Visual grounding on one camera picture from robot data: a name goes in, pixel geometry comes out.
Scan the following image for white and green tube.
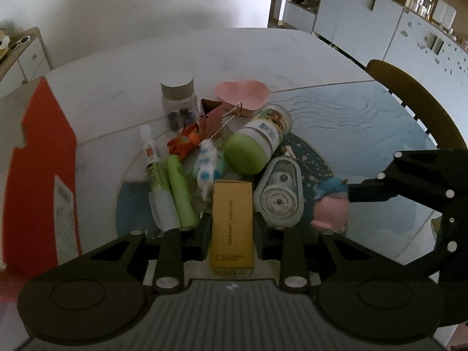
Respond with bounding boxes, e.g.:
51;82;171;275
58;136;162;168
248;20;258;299
139;124;180;232

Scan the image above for grey correction tape dispenser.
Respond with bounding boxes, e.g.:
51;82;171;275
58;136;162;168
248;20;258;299
253;156;304;229

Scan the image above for yellow rectangular box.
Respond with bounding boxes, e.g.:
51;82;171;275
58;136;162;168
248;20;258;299
209;180;255;276

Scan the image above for pink and blue plush toy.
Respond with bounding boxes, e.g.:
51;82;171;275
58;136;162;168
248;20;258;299
310;177;351;234

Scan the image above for white blue candy wrapper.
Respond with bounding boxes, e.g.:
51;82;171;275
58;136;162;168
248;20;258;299
196;139;217;201

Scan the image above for jar with green lid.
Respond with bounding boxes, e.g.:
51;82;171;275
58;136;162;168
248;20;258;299
224;105;293;175

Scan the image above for orange toy figure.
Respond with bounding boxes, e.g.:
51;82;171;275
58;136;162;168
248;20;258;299
167;123;202;163

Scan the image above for glass jar with grey lid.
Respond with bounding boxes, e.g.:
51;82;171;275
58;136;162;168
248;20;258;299
159;73;198;131

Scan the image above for pink heart-shaped dish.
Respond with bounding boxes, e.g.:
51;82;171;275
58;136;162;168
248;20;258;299
215;80;271;117

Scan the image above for dark wooden chair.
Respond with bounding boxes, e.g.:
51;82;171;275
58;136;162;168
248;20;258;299
366;59;467;150

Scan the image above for red cardboard storage box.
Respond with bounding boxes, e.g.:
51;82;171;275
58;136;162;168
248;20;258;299
1;77;82;279

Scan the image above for small white drawer cabinet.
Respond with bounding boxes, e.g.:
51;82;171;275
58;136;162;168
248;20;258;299
1;27;52;97

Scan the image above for white sunglasses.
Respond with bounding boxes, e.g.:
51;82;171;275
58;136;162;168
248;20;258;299
10;36;31;52

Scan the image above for white wall cabinet unit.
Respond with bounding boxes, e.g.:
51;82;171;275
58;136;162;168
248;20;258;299
272;0;467;133

